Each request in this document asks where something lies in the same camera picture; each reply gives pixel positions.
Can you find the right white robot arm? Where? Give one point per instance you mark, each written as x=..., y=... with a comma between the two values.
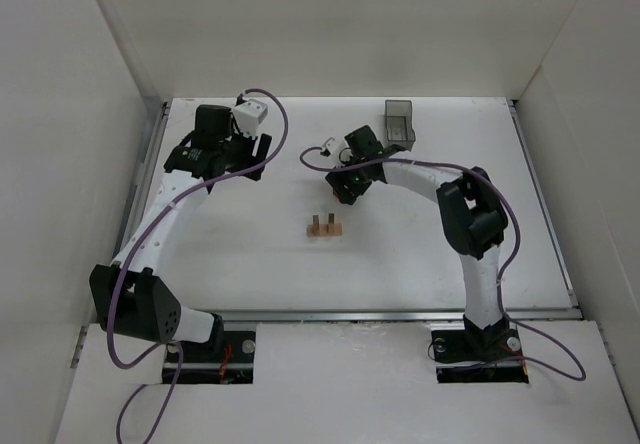
x=473, y=222

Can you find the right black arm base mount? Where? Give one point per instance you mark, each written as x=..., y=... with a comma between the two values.
x=462, y=357

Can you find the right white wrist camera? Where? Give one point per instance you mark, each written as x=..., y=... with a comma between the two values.
x=332, y=148

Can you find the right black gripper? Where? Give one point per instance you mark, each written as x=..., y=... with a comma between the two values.
x=343, y=190

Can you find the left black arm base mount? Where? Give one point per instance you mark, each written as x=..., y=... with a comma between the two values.
x=228, y=363

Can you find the long light wood block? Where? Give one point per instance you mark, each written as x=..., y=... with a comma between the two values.
x=324, y=230

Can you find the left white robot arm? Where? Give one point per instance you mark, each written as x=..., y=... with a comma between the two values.
x=131, y=294

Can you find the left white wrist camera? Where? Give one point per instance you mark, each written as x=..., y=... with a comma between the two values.
x=248, y=114

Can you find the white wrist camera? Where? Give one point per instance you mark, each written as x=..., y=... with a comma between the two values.
x=248, y=114
x=332, y=148

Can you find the aluminium front rail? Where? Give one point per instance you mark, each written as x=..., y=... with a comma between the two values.
x=308, y=316

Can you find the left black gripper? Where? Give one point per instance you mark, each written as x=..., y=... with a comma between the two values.
x=248, y=154

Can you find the smoky transparent plastic bin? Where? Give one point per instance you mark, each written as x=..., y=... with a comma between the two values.
x=398, y=123

